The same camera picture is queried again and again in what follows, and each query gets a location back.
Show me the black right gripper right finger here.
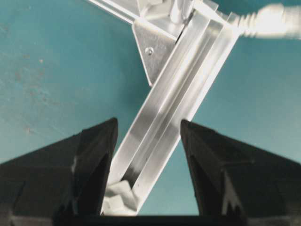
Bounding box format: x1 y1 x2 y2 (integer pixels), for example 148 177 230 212
180 120 301 226

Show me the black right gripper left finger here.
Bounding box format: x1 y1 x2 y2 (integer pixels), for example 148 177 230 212
0 118 118 226

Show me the silver metal pin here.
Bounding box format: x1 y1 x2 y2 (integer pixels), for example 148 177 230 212
169 0 194 24

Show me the aluminium extrusion frame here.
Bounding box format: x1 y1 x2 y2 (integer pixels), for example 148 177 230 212
93 0 240 216

